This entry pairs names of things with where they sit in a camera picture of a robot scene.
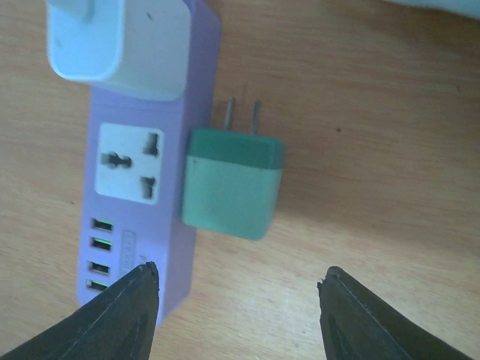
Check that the white usb charger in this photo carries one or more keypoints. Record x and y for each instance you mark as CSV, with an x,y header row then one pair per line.
x,y
135,48

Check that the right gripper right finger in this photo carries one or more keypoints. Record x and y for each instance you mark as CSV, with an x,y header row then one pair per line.
x,y
357,324

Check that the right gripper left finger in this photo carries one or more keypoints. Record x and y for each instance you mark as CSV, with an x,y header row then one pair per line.
x,y
119,323

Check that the purple power strip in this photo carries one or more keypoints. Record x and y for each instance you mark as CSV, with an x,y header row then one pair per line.
x,y
135,159

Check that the green small adapter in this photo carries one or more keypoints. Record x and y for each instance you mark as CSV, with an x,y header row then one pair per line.
x,y
232,179

